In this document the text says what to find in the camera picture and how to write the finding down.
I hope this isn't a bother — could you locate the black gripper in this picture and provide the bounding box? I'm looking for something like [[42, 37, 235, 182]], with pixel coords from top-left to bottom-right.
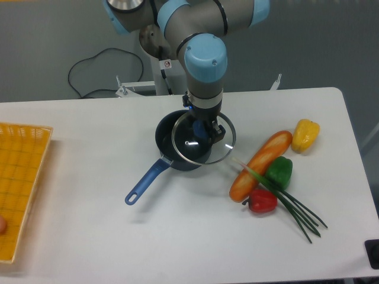
[[182, 91, 226, 145]]

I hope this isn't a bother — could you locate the glass lid with blue knob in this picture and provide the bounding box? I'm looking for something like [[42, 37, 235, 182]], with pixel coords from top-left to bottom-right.
[[171, 113, 236, 166]]

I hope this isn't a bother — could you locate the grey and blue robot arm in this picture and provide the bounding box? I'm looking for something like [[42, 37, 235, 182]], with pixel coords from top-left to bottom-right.
[[103, 1, 270, 143]]

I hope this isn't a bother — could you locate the dark blue saucepan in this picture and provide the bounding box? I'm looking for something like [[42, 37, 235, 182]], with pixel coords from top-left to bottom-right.
[[125, 110, 200, 205]]

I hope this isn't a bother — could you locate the toy baguette bread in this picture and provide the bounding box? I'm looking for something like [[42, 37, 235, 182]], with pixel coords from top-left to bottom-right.
[[229, 130, 293, 202]]

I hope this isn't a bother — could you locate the green toy bell pepper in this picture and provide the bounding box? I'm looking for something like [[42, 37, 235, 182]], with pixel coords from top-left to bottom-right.
[[265, 156, 293, 190]]

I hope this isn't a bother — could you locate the red toy bell pepper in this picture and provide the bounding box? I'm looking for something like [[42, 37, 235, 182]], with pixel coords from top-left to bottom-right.
[[242, 189, 278, 214]]

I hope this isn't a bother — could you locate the yellow toy bell pepper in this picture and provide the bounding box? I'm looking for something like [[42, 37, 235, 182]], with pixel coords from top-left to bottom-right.
[[291, 119, 320, 153]]

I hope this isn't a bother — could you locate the green toy spring onion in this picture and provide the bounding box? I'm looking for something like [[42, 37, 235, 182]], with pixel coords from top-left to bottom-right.
[[232, 157, 328, 244]]

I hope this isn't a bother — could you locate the yellow wicker basket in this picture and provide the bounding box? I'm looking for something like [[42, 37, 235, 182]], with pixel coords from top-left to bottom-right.
[[1, 122, 53, 264]]

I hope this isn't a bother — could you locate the black device at table edge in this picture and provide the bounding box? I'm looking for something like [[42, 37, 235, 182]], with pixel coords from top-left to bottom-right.
[[364, 239, 379, 270]]

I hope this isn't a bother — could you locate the black cable on floor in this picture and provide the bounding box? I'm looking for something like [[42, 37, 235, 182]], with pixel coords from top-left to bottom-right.
[[68, 47, 144, 99]]

